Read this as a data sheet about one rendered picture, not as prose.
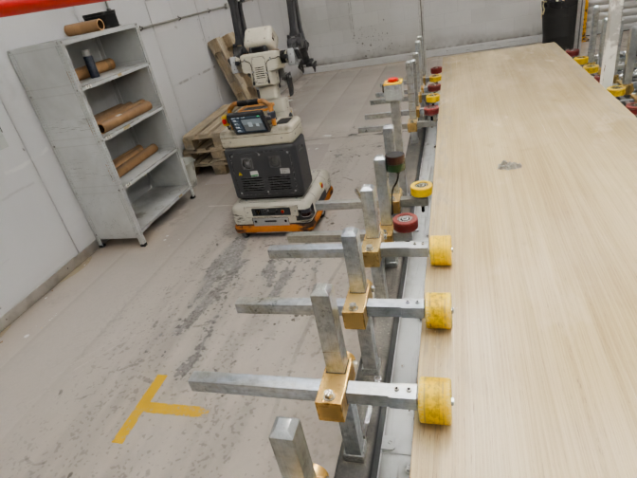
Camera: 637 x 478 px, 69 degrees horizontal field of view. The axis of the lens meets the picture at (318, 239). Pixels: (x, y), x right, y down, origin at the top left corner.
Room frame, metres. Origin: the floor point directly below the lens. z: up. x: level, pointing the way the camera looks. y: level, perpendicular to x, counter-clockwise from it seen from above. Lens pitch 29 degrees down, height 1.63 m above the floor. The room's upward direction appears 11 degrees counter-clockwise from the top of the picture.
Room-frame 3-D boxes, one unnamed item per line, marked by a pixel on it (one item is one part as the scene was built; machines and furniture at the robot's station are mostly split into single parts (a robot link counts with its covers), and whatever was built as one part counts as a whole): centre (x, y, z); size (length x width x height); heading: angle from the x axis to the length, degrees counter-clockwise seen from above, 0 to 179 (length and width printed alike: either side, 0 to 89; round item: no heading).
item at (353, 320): (0.88, -0.06, 0.95); 0.14 x 0.06 x 0.05; 160
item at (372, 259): (1.11, -0.15, 0.95); 0.14 x 0.06 x 0.05; 160
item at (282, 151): (3.26, 0.23, 0.59); 0.55 x 0.34 x 0.83; 70
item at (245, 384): (0.65, 0.08, 0.95); 0.50 x 0.04 x 0.04; 70
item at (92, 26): (3.94, 1.41, 1.59); 0.30 x 0.08 x 0.08; 70
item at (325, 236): (1.38, -0.10, 0.84); 0.43 x 0.03 x 0.04; 70
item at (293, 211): (3.03, 0.29, 0.23); 0.41 x 0.02 x 0.08; 70
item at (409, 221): (1.31, -0.29, 0.85); 0.08 x 0.08 x 0.11
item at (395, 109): (1.85, -0.41, 0.93); 0.05 x 0.05 x 0.45; 70
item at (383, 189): (1.37, -0.24, 0.87); 0.04 x 0.04 x 0.48; 70
